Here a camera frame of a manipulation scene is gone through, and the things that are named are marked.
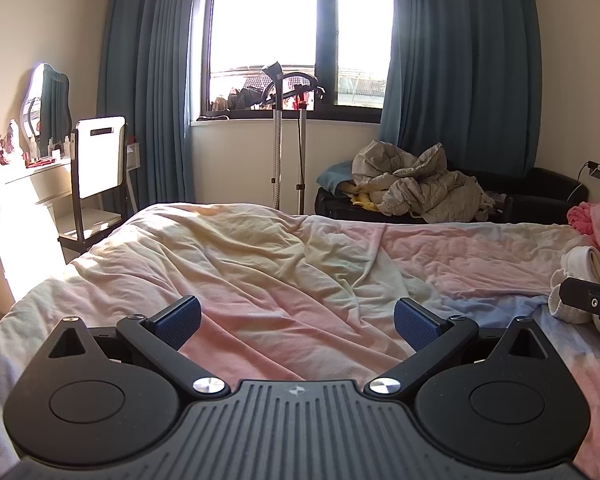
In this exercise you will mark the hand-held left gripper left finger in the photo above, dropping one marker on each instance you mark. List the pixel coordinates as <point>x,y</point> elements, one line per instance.
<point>177,322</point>

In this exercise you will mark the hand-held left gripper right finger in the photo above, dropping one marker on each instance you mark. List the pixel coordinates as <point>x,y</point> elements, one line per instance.
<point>417,327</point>

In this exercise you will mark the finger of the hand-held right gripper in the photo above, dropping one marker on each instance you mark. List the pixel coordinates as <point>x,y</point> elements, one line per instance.
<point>582,294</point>

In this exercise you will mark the white zip jacket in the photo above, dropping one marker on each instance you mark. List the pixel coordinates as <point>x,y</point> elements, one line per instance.
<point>580,260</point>

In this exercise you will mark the beige crumpled clothes pile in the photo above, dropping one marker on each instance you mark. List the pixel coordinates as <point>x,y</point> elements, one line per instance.
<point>420,185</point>

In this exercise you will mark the dark clothes on windowsill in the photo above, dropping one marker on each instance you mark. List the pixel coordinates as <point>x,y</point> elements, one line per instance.
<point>242,97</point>

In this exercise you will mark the black sofa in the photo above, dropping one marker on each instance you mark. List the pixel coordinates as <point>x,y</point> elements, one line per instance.
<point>540,195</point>

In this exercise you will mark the pastel bed blanket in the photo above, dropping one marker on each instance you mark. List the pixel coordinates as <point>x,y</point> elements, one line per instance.
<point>280,270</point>

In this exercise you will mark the yellow cloth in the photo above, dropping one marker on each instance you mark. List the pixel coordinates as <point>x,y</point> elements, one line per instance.
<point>365,200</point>

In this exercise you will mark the blue cloth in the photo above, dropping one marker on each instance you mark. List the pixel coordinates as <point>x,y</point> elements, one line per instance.
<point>335,177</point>

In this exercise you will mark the white chair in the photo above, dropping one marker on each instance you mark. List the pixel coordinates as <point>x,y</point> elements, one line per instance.
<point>100,160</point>

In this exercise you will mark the white vanity desk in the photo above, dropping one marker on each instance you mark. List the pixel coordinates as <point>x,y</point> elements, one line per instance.
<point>15,220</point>

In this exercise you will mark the garment steamer stand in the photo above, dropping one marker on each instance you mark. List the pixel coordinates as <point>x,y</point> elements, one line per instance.
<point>280,150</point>

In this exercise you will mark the blue curtain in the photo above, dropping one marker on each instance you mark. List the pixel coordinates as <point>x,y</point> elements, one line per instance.
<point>145,85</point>
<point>460,60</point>

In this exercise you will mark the white bottle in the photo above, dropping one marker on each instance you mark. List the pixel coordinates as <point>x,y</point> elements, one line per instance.
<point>14,140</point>

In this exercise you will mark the wavy vanity mirror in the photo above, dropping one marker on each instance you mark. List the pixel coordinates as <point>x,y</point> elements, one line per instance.
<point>47,105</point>

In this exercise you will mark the dark framed window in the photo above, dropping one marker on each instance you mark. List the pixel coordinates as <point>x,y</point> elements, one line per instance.
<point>265,25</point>

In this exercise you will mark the wall socket with plug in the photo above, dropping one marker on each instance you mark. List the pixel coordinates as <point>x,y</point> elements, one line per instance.
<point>599,170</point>

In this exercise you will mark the white wall box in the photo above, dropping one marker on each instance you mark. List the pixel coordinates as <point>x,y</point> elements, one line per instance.
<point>134,156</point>

